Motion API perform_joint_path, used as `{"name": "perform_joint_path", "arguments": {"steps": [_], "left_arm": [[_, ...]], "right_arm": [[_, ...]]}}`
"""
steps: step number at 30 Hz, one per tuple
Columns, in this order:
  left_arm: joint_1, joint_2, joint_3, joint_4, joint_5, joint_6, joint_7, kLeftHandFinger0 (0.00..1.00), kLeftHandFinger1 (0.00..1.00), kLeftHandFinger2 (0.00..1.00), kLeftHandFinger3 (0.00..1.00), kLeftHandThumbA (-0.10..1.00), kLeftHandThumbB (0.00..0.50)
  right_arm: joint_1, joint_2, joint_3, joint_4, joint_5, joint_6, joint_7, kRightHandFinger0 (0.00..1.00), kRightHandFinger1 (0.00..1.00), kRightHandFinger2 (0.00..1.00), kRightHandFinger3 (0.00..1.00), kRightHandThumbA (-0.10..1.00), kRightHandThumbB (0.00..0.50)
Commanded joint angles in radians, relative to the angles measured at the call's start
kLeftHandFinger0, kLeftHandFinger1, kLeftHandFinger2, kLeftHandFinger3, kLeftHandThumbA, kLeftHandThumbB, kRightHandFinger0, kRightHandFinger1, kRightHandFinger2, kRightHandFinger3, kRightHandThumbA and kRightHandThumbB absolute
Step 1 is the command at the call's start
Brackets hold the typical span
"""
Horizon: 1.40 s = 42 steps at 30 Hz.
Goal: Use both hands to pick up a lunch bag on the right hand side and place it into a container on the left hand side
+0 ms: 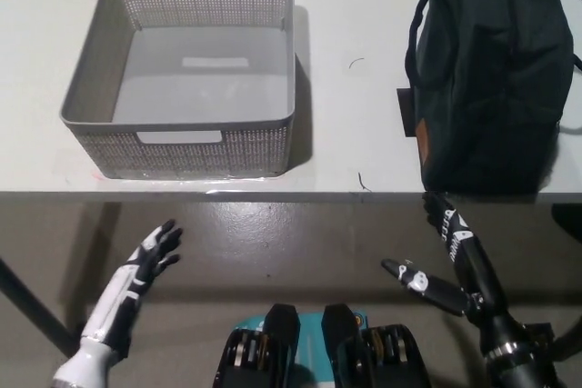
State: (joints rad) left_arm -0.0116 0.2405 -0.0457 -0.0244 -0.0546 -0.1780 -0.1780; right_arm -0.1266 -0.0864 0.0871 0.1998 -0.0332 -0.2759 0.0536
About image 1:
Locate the grey perforated plastic basket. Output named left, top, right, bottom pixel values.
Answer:
left=58, top=0, right=297, bottom=180

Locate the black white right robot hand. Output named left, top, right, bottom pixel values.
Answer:
left=380, top=191, right=524, bottom=353

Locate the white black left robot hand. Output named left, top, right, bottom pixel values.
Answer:
left=79, top=218, right=185, bottom=358

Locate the dark metal table leg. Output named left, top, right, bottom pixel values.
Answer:
left=0, top=254, right=79, bottom=358

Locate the black tape patch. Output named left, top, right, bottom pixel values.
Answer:
left=396, top=86, right=417, bottom=137

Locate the black teal robot torso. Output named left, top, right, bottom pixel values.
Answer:
left=213, top=303, right=434, bottom=388

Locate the black fabric lunch bag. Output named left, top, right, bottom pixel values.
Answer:
left=403, top=0, right=582, bottom=194

